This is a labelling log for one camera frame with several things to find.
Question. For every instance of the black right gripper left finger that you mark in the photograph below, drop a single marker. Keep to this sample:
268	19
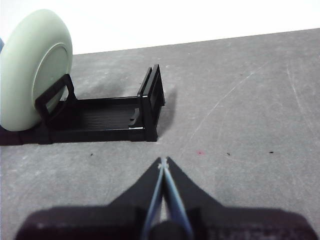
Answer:
120	217

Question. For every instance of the pale green plate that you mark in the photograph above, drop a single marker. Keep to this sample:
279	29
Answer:
22	75

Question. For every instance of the black plate rack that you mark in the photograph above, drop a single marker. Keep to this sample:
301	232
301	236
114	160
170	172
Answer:
100	125

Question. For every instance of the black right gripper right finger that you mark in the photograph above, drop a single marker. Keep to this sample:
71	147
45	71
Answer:
212	220

